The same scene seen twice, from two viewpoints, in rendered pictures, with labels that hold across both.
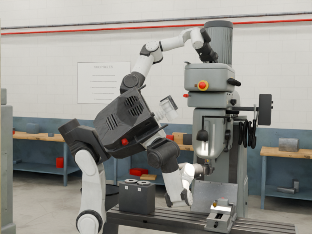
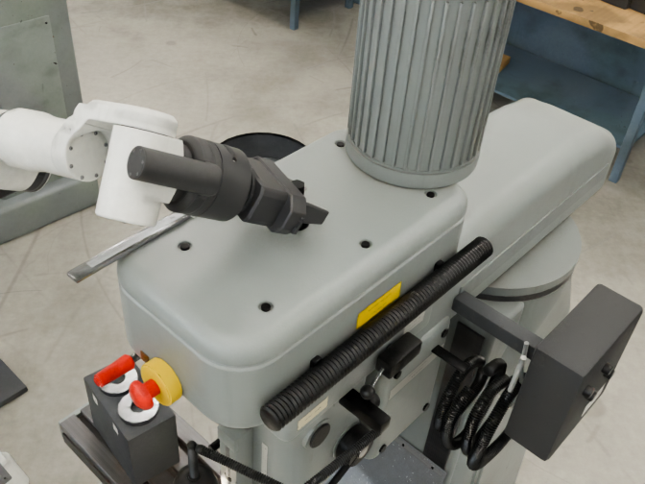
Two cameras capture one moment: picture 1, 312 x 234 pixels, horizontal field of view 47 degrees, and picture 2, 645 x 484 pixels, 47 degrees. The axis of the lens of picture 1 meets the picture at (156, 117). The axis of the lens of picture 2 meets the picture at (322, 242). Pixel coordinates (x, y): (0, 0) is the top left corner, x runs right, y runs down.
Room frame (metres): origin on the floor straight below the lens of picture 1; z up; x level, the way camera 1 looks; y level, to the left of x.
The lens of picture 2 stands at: (1.57, -0.65, 2.50)
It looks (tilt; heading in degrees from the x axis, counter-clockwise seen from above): 40 degrees down; 21
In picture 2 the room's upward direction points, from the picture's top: 5 degrees clockwise
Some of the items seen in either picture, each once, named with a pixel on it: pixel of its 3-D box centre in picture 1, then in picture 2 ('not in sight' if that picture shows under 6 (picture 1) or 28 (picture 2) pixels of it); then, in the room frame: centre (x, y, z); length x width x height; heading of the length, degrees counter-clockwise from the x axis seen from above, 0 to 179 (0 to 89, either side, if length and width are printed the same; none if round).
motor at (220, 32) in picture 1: (217, 46); (427, 53); (2.50, -0.42, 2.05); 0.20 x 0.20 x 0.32
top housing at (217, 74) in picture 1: (211, 79); (299, 261); (2.28, -0.34, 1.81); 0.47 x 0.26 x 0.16; 161
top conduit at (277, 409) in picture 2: (234, 82); (389, 320); (2.25, -0.49, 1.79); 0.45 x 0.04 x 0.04; 161
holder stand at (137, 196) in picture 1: (137, 195); (131, 418); (2.40, 0.12, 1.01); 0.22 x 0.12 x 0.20; 63
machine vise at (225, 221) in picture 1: (221, 213); not in sight; (2.20, -0.43, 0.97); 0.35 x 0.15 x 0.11; 159
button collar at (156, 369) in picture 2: (203, 85); (161, 381); (2.05, -0.27, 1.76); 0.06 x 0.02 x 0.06; 71
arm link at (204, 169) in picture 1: (199, 170); not in sight; (2.20, -0.28, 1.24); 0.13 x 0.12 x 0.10; 46
